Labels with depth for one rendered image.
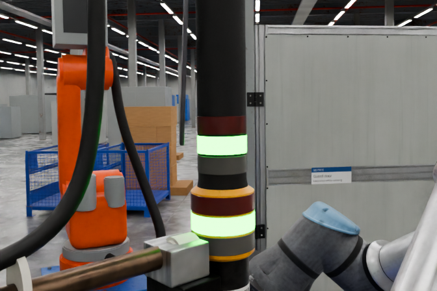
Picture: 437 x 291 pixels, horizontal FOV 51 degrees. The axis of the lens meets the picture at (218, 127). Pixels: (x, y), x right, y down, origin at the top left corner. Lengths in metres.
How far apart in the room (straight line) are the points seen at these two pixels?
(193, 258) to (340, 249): 0.77
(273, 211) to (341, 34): 0.90
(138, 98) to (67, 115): 6.76
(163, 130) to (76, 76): 4.25
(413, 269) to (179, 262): 0.38
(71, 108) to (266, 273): 3.41
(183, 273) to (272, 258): 0.77
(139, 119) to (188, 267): 8.09
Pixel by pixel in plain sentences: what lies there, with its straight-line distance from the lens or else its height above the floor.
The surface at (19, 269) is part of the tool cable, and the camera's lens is 0.24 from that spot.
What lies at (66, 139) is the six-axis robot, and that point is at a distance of 4.31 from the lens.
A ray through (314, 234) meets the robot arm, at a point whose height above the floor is 1.35.
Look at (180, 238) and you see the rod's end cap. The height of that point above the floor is 1.55.
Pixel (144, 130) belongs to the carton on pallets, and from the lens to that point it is 8.33.
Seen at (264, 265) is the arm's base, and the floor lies 1.28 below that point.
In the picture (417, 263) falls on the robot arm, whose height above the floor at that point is 1.44.
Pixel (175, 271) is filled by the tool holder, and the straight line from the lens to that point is 0.28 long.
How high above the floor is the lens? 1.63
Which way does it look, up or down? 3 degrees down
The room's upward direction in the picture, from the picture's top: 1 degrees counter-clockwise
